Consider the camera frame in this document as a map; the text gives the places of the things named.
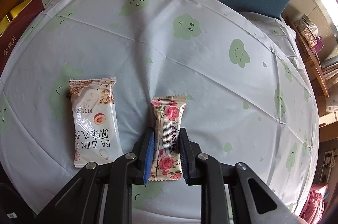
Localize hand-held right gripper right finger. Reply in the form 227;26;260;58
177;127;304;224

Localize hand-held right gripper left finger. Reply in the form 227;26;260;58
34;127;156;224

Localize rose print snack packet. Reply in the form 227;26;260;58
146;94;187;182

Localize maroon gift box gold inside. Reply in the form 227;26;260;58
0;0;45;68

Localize white cake snack packet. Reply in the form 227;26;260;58
69;77;124;169

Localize white tablecloth green prints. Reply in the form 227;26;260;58
0;0;321;222

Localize pink cloth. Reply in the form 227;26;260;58
308;184;329;222

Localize black fabric object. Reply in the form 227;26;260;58
0;183;35;224

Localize white power strip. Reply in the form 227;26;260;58
323;150;338;169

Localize wooden side table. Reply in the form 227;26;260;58
285;15;330;98

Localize small purple box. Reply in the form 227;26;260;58
312;38;324;54

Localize woven tissue box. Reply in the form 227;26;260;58
296;16;321;49

